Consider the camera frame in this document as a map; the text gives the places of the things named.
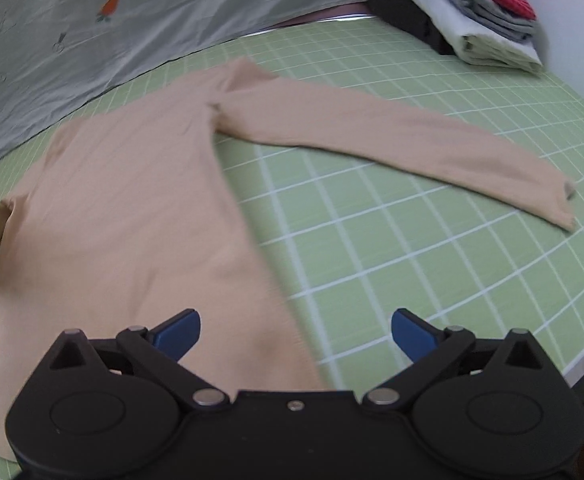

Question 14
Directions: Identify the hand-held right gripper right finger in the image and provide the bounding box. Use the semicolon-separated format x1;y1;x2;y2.
362;309;555;405

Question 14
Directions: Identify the beige long-sleeve shirt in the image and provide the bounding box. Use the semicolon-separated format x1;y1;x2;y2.
0;57;578;463

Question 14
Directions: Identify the grey carrot print sheet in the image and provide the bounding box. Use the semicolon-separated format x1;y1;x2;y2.
0;0;388;183

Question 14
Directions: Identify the grey folded cloth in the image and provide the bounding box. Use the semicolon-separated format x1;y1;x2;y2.
444;0;538;41

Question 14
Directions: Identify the white folded cloth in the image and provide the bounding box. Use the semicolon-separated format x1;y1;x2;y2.
382;0;544;73

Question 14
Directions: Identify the black folded cloth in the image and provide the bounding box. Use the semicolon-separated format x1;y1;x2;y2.
369;0;455;56

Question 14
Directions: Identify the green grid mat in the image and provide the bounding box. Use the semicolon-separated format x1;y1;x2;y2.
0;15;584;480

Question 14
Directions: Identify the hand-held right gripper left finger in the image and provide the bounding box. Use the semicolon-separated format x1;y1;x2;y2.
47;309;228;407

